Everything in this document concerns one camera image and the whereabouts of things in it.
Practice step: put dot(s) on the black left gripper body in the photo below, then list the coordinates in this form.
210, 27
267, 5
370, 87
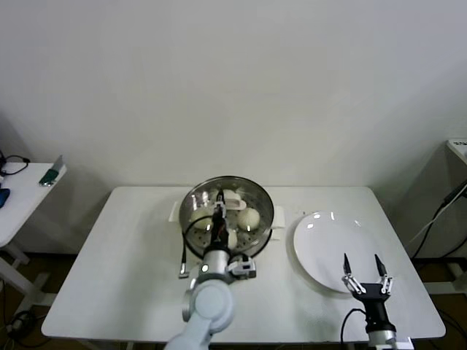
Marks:
219, 233

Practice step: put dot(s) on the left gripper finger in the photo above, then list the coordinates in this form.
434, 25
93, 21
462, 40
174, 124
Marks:
222, 212
219, 200

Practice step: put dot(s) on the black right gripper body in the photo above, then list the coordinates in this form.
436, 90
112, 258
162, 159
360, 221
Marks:
376, 295

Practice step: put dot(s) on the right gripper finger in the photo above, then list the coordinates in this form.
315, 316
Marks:
352, 280
386, 282

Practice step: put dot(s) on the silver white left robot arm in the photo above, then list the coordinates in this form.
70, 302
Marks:
211, 302

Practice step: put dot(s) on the perforated steel steamer basket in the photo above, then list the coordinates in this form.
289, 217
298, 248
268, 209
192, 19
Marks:
261, 246

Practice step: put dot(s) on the white round plate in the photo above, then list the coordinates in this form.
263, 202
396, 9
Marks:
328, 237

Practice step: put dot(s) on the white side table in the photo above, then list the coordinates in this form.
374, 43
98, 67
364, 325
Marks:
25, 193

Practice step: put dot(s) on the blue object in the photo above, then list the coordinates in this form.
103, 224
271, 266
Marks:
3, 197

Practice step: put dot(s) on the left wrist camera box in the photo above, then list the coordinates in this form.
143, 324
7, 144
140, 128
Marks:
244, 268

